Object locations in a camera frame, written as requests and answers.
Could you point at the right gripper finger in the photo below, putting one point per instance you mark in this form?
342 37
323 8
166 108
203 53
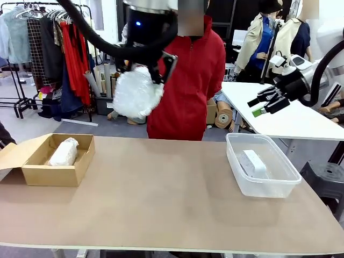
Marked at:
274 107
264 96

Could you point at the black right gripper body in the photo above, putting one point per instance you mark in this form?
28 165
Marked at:
291 86

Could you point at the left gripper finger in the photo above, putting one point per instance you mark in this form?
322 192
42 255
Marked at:
165 68
122 65

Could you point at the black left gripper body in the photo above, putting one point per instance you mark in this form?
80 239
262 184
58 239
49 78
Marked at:
146 29

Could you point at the squat bubble-wrapped clock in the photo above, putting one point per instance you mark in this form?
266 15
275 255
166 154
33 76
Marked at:
137 92

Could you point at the white unwrapped clock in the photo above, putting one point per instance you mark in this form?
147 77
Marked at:
254 164

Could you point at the long bubble-wrapped clock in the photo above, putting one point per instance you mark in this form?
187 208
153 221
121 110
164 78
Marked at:
63 154

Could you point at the dark sleeved forearm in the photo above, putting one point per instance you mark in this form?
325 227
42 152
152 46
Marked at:
6 135

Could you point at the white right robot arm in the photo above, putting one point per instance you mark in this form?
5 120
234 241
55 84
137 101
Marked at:
330 48

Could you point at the brown cardboard tube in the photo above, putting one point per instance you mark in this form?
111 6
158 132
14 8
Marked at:
113 80

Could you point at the upright grey roll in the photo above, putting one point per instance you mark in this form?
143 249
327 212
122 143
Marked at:
107 80

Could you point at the white background table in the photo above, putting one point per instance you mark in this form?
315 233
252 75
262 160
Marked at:
295 123

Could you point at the white paper roll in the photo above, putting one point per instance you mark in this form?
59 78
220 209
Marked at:
98 78

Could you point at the cream hanging garment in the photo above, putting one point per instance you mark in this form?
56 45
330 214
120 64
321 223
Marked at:
91 51

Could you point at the person in red jacket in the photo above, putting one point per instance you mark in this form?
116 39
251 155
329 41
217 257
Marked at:
193 88

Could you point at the slanted grey tube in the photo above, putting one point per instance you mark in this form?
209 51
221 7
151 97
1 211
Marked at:
92 84

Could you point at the black tripod pole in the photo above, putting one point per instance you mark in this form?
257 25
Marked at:
270 51

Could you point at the lying mannequin blue top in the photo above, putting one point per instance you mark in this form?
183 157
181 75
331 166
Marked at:
223 98

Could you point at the white computer case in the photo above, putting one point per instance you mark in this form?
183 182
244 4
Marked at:
230 72

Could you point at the black clothes rack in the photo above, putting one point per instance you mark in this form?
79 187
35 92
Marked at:
88 40

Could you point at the black storage bin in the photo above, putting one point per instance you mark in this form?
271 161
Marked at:
104 106

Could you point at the red hanging dress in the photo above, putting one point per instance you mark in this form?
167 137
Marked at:
76 67

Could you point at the brown cardboard spool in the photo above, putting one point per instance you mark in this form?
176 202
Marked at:
223 117

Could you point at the lying mannequin legs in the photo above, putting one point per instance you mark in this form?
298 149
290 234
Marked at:
332 108

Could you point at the mannequin with navy shirt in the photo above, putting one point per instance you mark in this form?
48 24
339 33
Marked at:
298 37

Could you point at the lying mannequin in grey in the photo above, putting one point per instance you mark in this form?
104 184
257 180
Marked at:
114 115

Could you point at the mannequin with beige jacket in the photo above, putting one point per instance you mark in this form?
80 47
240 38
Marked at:
255 45

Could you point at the cardboard box on floor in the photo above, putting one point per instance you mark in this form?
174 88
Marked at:
211 113

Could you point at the clear plastic container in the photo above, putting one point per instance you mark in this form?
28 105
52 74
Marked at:
285 174

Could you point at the black hanging garment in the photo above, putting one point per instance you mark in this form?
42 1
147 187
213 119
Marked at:
51 48

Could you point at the checkered dress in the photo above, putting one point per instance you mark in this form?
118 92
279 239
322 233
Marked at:
35 48

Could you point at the black plastic stool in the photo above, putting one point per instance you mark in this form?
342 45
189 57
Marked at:
326 182

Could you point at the light blue denim jacket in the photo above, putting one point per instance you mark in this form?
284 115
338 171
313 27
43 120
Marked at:
17 37

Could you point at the open cardboard box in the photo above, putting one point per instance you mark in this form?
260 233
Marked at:
53 173

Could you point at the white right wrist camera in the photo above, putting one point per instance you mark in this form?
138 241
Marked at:
278 60

